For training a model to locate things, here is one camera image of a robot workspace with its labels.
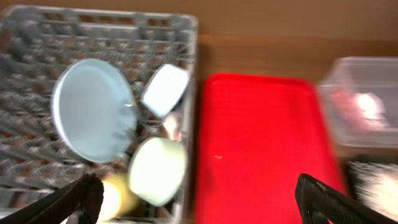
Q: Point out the red plastic tray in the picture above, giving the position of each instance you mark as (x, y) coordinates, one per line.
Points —
(257, 135)

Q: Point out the grey dishwasher rack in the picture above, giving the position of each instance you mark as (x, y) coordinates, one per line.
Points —
(37, 44)

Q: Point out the green bowl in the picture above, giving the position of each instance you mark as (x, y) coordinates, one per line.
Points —
(157, 170)

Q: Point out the food scraps and rice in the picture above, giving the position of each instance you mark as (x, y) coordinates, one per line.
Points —
(384, 200)

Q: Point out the light blue bowl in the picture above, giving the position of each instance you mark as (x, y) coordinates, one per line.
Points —
(164, 89)

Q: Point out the clear plastic bin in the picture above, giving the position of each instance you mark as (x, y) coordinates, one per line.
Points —
(376, 75)

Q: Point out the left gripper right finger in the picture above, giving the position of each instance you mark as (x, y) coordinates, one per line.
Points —
(320, 203)

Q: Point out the black waste tray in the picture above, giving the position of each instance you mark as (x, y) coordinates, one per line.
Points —
(351, 161)

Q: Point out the yellow cup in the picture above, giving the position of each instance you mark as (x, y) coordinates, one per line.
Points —
(118, 199)

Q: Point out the cream plastic spoon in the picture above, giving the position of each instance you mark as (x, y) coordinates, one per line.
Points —
(171, 125)

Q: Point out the red snack wrapper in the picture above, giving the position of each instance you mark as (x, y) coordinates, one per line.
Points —
(345, 106)

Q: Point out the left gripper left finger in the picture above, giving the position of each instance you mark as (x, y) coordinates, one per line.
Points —
(84, 195)

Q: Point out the light blue plate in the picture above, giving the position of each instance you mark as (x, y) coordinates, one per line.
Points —
(92, 110)

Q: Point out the white napkin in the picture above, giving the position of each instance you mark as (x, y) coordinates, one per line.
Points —
(371, 109)

